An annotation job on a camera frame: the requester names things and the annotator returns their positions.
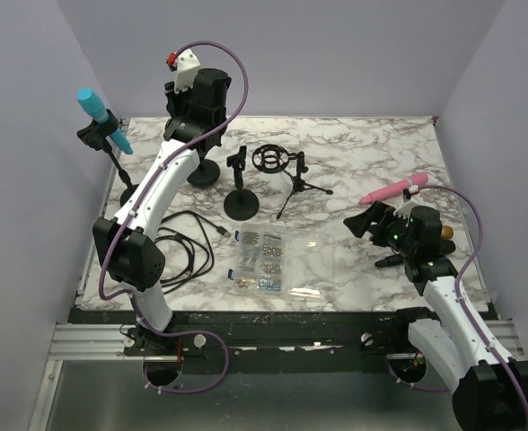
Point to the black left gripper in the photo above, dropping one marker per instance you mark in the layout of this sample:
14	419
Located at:
174	99

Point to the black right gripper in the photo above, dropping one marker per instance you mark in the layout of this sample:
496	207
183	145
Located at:
378	212

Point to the pink microphone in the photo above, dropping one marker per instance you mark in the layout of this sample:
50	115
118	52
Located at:
416	179

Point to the gold microphone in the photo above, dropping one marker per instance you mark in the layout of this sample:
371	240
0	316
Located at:
446	233

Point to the black microphone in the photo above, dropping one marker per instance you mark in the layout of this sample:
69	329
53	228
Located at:
446	248

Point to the blue microphone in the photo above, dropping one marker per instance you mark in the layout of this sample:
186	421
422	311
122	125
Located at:
94	107

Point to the black tripod shock-mount stand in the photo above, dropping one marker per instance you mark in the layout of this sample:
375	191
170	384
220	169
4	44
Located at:
275	159

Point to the black round-base mic stand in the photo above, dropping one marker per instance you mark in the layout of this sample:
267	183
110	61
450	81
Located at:
240	204

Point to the black shock-mount round-base stand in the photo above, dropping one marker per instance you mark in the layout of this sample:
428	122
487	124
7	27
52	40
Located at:
207	173

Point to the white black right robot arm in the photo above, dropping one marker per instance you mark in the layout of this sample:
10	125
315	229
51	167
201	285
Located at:
489	387

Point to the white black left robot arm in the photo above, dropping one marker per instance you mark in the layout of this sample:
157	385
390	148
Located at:
125	243

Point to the clear plastic screw box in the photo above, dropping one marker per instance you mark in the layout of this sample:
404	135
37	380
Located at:
293	263

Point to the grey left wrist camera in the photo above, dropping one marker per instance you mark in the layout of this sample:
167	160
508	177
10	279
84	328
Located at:
185	66

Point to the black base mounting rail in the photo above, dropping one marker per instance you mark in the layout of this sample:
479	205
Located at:
265	342

